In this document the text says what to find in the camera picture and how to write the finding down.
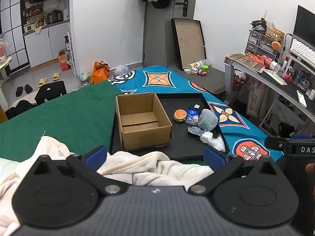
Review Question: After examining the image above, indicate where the greenish plastic bag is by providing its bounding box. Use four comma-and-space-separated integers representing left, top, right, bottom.
78, 72, 93, 87

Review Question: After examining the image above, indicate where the white curved desk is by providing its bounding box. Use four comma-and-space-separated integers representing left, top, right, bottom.
223, 53, 315, 123

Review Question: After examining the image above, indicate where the cream fleece blanket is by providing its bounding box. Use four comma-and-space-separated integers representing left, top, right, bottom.
0, 135, 214, 236

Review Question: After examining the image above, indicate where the orange cardboard box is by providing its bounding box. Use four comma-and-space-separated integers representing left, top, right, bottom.
58, 50, 70, 72

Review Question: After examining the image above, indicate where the green blanket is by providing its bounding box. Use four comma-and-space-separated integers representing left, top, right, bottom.
0, 80, 119, 163

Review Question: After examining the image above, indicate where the denim fabric toy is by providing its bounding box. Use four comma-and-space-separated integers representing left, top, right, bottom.
188, 126, 206, 135

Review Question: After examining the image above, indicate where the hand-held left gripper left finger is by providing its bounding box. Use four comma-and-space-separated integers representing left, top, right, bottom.
31, 146, 130, 197

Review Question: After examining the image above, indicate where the white smartphone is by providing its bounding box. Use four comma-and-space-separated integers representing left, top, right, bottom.
296, 90, 308, 108

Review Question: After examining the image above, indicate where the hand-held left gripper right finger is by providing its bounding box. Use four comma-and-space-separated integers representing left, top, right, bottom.
188, 145, 284, 197

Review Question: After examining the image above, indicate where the grey drawer organiser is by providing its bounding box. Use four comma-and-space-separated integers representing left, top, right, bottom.
245, 29, 281, 56

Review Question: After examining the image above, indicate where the black door lock handle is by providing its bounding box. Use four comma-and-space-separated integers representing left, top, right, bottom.
175, 0, 189, 17

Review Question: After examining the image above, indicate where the brown cardboard mat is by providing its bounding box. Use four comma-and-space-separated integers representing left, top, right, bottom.
226, 53, 266, 73

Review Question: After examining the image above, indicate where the pile of dark clothes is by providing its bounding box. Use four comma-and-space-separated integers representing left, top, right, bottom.
5, 99, 37, 120

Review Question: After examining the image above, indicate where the black monitor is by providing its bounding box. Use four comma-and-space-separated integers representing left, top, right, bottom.
293, 5, 315, 48

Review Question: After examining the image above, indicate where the burger squishy toy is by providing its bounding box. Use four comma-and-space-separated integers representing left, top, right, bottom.
174, 109, 187, 123

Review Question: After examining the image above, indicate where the white keyboard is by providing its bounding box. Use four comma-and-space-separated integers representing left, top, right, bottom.
288, 38, 315, 64

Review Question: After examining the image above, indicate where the blue tissue packet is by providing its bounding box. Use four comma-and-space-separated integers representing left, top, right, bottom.
185, 108, 201, 125

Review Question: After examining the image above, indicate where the black framed glass door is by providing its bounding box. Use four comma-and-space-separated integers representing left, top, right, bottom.
0, 0, 31, 74

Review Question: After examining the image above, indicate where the red label plastic bottle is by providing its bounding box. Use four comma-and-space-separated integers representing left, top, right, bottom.
260, 54, 280, 71

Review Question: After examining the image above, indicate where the white kitchen cabinet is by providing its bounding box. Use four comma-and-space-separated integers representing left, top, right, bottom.
23, 0, 70, 68

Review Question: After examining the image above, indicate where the grey low bench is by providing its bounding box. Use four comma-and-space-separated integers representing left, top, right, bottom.
183, 67, 226, 96

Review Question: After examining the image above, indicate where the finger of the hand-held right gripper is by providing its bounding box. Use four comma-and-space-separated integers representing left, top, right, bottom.
265, 136, 287, 151

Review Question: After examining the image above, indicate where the white wire rack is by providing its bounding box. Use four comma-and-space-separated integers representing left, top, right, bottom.
64, 31, 78, 77

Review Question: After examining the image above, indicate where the grey-blue fluffy plush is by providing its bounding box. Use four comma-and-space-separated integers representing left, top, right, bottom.
197, 109, 219, 131

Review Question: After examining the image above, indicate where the grey entrance door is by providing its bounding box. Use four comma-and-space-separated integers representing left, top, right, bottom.
142, 0, 198, 67

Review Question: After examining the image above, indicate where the beige tote bag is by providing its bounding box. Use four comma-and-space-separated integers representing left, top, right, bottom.
246, 82, 269, 118

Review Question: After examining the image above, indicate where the white plastic bag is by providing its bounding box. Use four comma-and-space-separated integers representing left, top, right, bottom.
210, 135, 226, 152

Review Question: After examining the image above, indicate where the orange gift bag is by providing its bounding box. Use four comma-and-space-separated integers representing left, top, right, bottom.
92, 61, 110, 84

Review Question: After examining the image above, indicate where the clear knotted plastic bag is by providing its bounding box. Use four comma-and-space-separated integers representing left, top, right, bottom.
114, 64, 129, 77

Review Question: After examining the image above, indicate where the yellow woven basket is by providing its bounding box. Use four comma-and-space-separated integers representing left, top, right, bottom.
266, 27, 285, 42

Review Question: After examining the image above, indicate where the brown cardboard box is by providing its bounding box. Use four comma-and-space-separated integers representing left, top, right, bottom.
116, 92, 173, 152

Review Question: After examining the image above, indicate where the black shallow tray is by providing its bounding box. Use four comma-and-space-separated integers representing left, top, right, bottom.
109, 93, 231, 162

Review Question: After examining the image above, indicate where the black framed brown board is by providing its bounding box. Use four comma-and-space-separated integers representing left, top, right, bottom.
171, 18, 207, 71

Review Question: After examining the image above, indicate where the blue patterned blanket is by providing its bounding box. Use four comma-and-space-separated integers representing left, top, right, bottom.
107, 65, 284, 162

